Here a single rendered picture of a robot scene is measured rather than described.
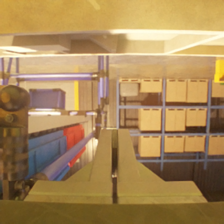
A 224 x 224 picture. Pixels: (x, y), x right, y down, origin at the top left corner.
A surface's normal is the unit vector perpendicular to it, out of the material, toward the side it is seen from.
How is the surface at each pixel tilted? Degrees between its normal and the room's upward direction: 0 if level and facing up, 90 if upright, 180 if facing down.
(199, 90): 90
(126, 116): 90
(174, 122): 90
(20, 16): 80
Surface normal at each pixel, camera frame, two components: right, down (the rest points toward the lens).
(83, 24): -0.01, 0.25
